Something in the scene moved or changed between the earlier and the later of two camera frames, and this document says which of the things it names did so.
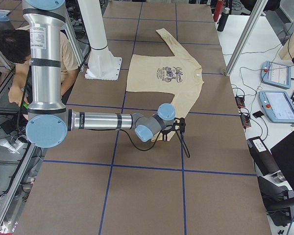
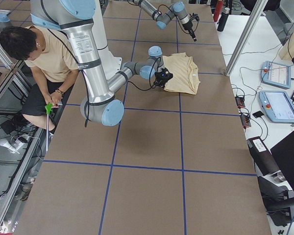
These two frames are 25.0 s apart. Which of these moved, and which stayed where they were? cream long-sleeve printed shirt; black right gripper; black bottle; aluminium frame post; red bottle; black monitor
Moved: cream long-sleeve printed shirt; black right gripper
Stayed: black bottle; red bottle; aluminium frame post; black monitor
